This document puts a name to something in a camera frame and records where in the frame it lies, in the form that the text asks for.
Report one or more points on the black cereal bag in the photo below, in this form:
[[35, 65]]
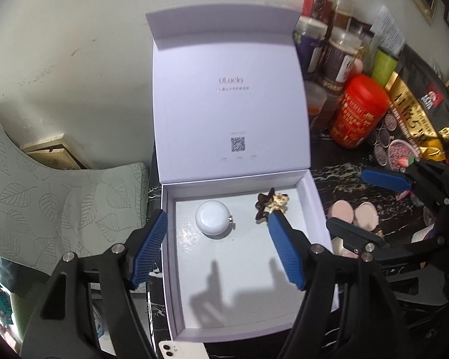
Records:
[[415, 119]]

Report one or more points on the red tin canister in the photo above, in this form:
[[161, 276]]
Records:
[[359, 112]]

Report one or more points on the amber jar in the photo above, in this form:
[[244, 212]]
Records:
[[342, 13]]

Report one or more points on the nut jar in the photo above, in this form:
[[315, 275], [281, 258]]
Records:
[[366, 45]]

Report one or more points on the pink round case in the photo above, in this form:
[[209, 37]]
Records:
[[339, 211]]

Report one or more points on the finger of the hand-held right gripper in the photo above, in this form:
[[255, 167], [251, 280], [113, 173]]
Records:
[[351, 232], [385, 179]]

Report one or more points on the dark herb jar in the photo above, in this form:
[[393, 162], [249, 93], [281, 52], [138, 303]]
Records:
[[340, 58]]

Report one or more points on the white paper sheet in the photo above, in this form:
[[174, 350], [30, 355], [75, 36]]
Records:
[[391, 28]]

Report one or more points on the white smartphone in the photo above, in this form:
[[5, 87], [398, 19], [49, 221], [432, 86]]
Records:
[[176, 349]]

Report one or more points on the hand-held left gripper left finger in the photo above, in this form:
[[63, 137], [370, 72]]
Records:
[[149, 248]]

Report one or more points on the blue printed bag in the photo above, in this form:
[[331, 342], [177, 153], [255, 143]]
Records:
[[2, 306]]

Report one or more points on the green canister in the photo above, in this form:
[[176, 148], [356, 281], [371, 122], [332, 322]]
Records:
[[384, 63]]

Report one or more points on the clear plastic tub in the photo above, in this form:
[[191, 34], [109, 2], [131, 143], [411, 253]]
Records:
[[314, 101]]

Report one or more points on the brown flower hair claw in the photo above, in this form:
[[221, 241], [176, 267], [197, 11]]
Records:
[[269, 204]]

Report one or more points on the purple label jar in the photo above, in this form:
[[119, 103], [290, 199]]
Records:
[[309, 45]]

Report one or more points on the white round compact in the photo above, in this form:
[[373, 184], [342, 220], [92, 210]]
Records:
[[213, 218]]

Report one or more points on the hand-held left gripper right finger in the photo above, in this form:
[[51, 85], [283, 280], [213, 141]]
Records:
[[284, 250]]

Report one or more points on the white gift box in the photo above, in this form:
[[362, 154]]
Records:
[[228, 112]]

